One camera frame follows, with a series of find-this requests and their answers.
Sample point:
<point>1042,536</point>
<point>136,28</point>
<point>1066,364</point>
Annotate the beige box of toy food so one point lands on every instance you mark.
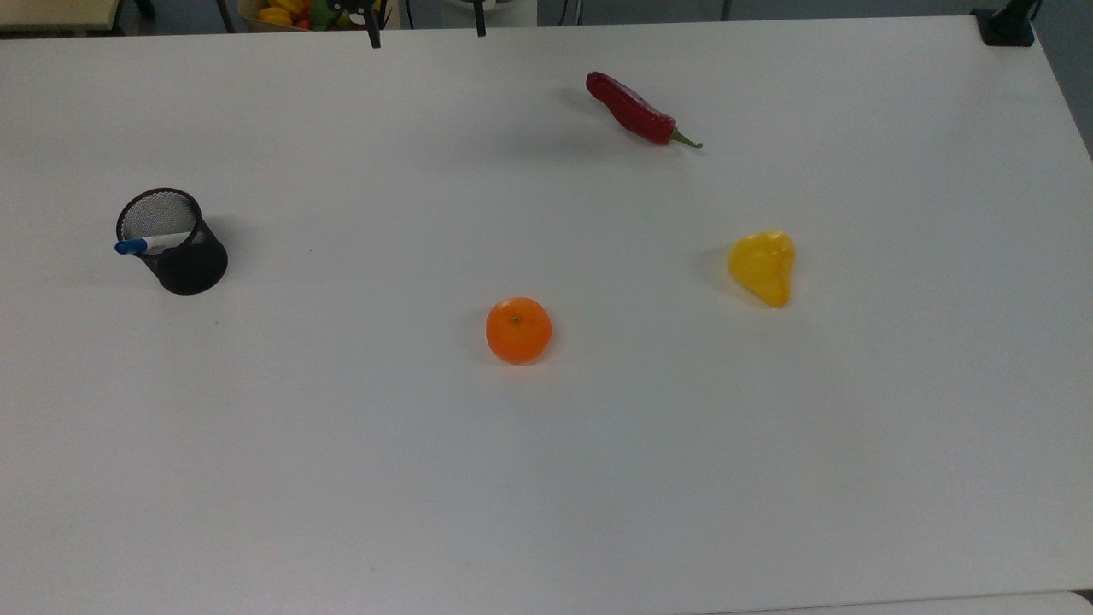
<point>252,21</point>

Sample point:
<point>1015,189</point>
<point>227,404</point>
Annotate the black clamp stand base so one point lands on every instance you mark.
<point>1006,30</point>

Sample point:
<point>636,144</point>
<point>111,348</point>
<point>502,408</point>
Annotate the yellow toy fruit in box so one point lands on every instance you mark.
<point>275,15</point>

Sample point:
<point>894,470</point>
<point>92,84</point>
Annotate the blue and white marker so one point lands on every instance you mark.
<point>128,247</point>

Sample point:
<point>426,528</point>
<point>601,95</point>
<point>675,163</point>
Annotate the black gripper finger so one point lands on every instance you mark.
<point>480,21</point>
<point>373,30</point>

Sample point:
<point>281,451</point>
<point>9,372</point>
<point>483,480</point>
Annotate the light wooden table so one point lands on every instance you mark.
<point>51,13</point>

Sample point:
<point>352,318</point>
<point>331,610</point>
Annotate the yellow toy pepper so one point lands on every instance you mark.
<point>762,266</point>

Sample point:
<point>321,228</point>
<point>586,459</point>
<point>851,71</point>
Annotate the orange toy fruit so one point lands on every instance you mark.
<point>519,330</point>

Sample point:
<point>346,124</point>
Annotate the grey metal table leg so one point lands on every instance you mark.
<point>226,13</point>

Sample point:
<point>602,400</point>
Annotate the black mesh pen cup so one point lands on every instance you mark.
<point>192,269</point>

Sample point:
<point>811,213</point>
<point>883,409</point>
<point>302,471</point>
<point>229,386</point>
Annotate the red toy chili pepper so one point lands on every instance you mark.
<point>632,111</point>

